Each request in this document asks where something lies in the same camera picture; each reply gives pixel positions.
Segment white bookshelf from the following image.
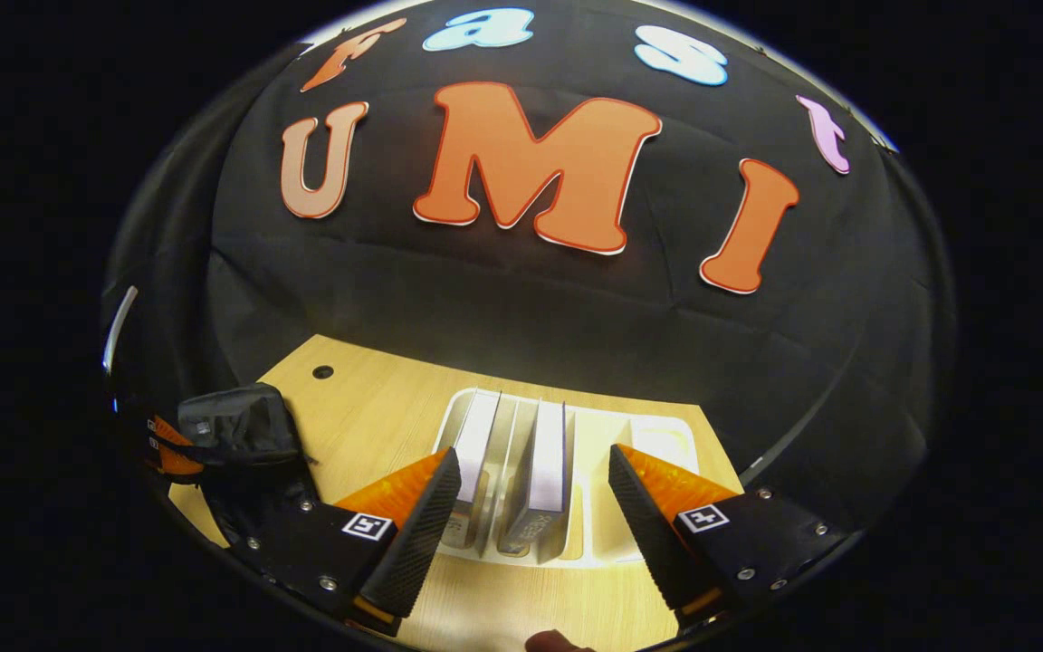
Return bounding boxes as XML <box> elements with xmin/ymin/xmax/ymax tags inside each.
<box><xmin>435</xmin><ymin>388</ymin><xmax>700</xmax><ymax>568</ymax></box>

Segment black schoolbag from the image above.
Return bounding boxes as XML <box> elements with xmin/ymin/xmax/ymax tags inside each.
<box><xmin>177</xmin><ymin>382</ymin><xmax>323</xmax><ymax>544</ymax></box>

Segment blue cover book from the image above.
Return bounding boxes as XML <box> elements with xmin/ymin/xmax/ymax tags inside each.
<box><xmin>497</xmin><ymin>400</ymin><xmax>569</xmax><ymax>555</ymax></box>

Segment grey portrait cover book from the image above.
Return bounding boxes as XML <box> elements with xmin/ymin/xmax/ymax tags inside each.
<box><xmin>442</xmin><ymin>389</ymin><xmax>502</xmax><ymax>551</ymax></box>

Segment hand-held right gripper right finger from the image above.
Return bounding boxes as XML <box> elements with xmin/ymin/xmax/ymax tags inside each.
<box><xmin>609</xmin><ymin>444</ymin><xmax>848</xmax><ymax>628</ymax></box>

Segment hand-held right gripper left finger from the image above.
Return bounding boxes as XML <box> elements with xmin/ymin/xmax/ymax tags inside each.
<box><xmin>230</xmin><ymin>446</ymin><xmax>464</xmax><ymax>637</ymax></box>

